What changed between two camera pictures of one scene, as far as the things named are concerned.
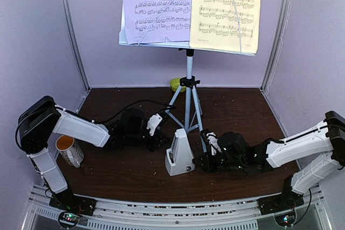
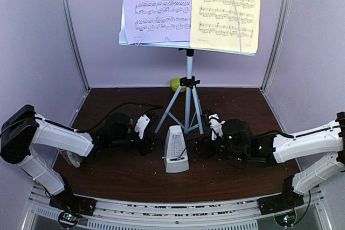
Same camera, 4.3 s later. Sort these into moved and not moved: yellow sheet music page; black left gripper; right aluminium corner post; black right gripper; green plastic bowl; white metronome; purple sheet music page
Moved: black left gripper; white metronome; black right gripper
Not moved: green plastic bowl; right aluminium corner post; yellow sheet music page; purple sheet music page
